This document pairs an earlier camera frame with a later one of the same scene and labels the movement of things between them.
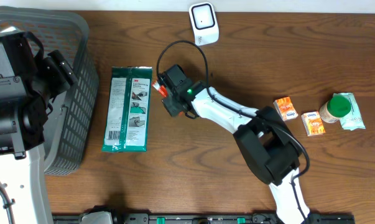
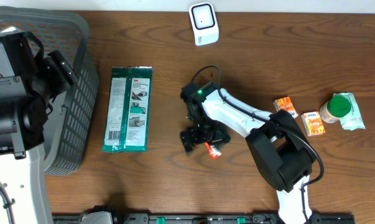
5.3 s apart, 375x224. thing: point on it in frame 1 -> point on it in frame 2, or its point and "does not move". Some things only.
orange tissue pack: (313, 123) does not move
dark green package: (127, 122) does not move
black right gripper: (167, 103) -> (221, 136)
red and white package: (161, 88) -> (212, 150)
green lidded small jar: (336, 107) does not move
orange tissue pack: (285, 108) does not move
